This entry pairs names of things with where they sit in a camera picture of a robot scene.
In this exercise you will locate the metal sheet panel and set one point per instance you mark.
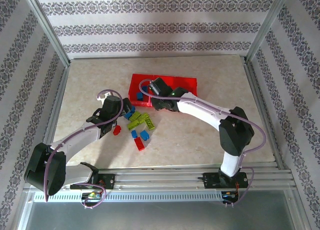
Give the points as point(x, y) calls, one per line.
point(160, 217)

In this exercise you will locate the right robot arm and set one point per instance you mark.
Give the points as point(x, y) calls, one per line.
point(200, 109)

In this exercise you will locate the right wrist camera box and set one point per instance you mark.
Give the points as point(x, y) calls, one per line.
point(154, 87)

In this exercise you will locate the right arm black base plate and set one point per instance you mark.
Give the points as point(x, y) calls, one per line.
point(210, 181)

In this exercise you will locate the small circuit board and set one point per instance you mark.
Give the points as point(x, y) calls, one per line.
point(91, 195)
point(228, 195)

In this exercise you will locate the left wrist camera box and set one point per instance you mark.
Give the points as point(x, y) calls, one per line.
point(101, 97)

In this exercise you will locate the red lego brick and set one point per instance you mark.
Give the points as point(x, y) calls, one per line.
point(116, 130)
point(139, 143)

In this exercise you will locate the blue lego brick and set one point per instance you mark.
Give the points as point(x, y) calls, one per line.
point(143, 98)
point(138, 96)
point(134, 134)
point(128, 115)
point(145, 135)

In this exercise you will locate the aluminium frame post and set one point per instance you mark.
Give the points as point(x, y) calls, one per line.
point(265, 27)
point(49, 29)

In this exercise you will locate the red three-compartment plastic bin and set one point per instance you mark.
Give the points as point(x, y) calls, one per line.
point(135, 84)

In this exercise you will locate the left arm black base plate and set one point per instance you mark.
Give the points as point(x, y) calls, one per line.
point(110, 181)

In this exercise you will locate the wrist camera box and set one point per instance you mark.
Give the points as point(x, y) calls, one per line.
point(154, 87)
point(101, 97)

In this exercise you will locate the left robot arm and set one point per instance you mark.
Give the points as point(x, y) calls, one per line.
point(75, 142)

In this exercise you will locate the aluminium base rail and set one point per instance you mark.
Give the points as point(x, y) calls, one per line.
point(160, 177)

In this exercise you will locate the aluminium side rail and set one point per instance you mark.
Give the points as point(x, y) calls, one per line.
point(255, 89)
point(57, 99)

